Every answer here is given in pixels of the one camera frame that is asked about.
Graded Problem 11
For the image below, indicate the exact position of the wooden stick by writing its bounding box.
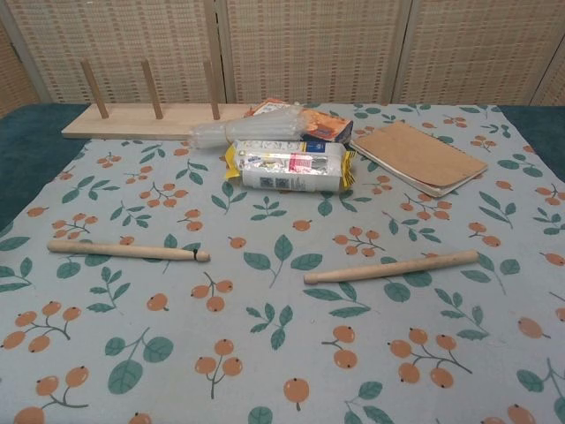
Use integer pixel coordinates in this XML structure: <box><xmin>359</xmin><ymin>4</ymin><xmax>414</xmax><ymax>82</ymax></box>
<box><xmin>47</xmin><ymin>239</ymin><xmax>212</xmax><ymax>266</ymax></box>
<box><xmin>303</xmin><ymin>249</ymin><xmax>480</xmax><ymax>285</ymax></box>

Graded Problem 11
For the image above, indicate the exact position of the white and yellow snack packet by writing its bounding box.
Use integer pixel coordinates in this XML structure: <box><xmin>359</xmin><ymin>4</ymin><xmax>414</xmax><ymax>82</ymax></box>
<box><xmin>223</xmin><ymin>139</ymin><xmax>358</xmax><ymax>193</ymax></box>

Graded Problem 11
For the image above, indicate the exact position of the clear plastic package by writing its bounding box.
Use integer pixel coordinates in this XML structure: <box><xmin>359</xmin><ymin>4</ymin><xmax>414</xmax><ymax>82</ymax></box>
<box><xmin>189</xmin><ymin>108</ymin><xmax>310</xmax><ymax>149</ymax></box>

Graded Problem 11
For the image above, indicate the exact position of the orange snack box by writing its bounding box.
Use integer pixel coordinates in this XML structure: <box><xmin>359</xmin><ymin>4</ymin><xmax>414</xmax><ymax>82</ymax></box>
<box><xmin>252</xmin><ymin>99</ymin><xmax>356</xmax><ymax>143</ymax></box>

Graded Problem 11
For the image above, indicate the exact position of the floral print tablecloth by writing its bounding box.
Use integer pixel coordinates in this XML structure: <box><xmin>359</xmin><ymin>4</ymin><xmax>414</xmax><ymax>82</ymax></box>
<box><xmin>0</xmin><ymin>102</ymin><xmax>565</xmax><ymax>424</ymax></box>

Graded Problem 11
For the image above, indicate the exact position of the brown cover spiral notebook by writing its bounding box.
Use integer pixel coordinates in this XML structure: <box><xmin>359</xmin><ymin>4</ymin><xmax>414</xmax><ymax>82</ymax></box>
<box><xmin>350</xmin><ymin>119</ymin><xmax>489</xmax><ymax>199</ymax></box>

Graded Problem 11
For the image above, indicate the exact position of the woven bamboo folding screen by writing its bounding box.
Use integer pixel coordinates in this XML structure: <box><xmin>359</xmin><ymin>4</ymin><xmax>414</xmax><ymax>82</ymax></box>
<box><xmin>0</xmin><ymin>0</ymin><xmax>565</xmax><ymax>117</ymax></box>

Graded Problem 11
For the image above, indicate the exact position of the wooden board with three pegs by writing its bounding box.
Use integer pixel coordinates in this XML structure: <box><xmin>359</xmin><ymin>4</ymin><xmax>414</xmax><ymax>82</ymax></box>
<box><xmin>61</xmin><ymin>60</ymin><xmax>255</xmax><ymax>141</ymax></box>

